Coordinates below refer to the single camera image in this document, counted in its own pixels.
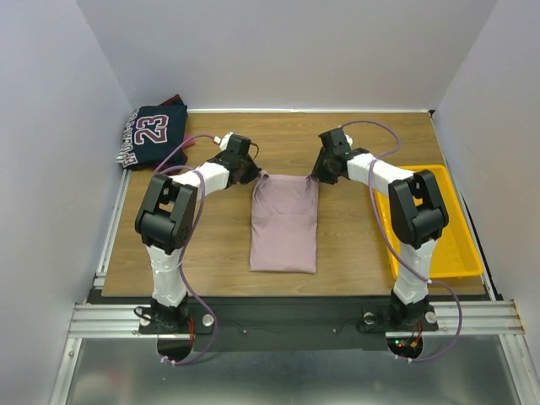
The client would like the pink ribbed tank top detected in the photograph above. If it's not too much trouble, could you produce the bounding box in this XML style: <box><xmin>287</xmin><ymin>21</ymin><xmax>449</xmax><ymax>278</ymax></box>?
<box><xmin>250</xmin><ymin>171</ymin><xmax>319</xmax><ymax>274</ymax></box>

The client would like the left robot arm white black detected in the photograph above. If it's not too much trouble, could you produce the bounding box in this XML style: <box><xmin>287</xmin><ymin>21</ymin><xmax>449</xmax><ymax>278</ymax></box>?
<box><xmin>134</xmin><ymin>132</ymin><xmax>261</xmax><ymax>333</ymax></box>

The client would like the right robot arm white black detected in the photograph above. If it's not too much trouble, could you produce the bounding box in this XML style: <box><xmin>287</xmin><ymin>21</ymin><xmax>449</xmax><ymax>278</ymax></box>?
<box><xmin>312</xmin><ymin>127</ymin><xmax>449</xmax><ymax>329</ymax></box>

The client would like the maroon folded tank top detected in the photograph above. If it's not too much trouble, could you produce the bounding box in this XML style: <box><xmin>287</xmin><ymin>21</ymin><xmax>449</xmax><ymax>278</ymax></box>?
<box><xmin>153</xmin><ymin>94</ymin><xmax>195</xmax><ymax>175</ymax></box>

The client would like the navy number 23 jersey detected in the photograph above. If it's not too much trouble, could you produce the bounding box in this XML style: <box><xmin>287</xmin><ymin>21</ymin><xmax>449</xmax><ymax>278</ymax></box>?
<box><xmin>116</xmin><ymin>102</ymin><xmax>187</xmax><ymax>170</ymax></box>

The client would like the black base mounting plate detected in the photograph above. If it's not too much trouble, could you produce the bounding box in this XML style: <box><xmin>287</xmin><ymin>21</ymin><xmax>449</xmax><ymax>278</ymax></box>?
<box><xmin>134</xmin><ymin>296</ymin><xmax>439</xmax><ymax>356</ymax></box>

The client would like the yellow plastic tray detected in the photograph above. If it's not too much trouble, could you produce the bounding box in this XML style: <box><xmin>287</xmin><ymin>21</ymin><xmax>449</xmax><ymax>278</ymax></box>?
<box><xmin>374</xmin><ymin>165</ymin><xmax>483</xmax><ymax>279</ymax></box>

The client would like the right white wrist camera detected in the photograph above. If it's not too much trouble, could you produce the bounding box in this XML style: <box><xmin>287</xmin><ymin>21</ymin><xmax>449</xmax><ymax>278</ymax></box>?
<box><xmin>338</xmin><ymin>126</ymin><xmax>354</xmax><ymax>148</ymax></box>

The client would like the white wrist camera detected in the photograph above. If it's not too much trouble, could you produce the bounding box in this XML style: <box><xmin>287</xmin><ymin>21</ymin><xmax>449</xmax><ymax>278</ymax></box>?
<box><xmin>213</xmin><ymin>132</ymin><xmax>235</xmax><ymax>150</ymax></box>
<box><xmin>338</xmin><ymin>126</ymin><xmax>354</xmax><ymax>148</ymax></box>

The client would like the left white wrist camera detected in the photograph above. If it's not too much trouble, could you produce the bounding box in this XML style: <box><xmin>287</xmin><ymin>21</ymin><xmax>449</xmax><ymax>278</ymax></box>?
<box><xmin>213</xmin><ymin>132</ymin><xmax>235</xmax><ymax>150</ymax></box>

